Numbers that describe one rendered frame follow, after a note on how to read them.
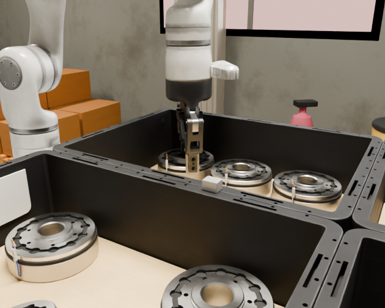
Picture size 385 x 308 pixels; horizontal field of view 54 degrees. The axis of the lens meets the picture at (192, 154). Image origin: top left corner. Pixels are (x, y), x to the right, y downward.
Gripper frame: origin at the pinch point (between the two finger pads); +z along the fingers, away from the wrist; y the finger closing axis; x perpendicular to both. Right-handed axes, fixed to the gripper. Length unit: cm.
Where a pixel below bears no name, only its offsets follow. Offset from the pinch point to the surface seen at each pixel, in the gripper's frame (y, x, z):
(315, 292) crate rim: 42.1, 2.4, -6.0
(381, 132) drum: -110, 115, 33
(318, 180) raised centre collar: 11.5, 18.2, 0.3
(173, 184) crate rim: 23.5, -5.2, -6.1
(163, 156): -3.9, -4.3, 0.6
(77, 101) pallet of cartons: -289, -61, 47
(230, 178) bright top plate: 7.4, 5.4, 0.7
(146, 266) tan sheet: 23.8, -8.6, 3.9
